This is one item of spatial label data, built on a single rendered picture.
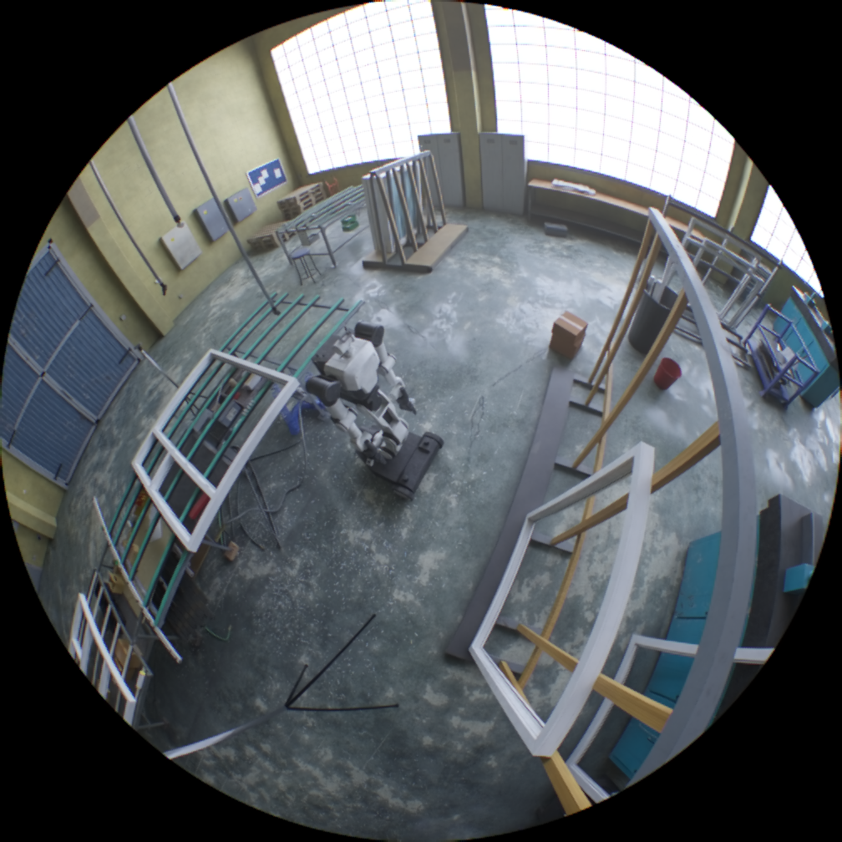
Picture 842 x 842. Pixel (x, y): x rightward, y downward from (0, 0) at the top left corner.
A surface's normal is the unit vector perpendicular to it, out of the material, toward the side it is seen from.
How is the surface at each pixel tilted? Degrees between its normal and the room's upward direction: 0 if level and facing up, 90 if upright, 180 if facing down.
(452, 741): 0
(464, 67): 90
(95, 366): 90
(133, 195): 90
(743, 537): 0
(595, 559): 0
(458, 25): 90
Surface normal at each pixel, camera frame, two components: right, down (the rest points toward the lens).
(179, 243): 0.89, 0.31
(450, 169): -0.43, 0.80
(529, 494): -0.14, -0.51
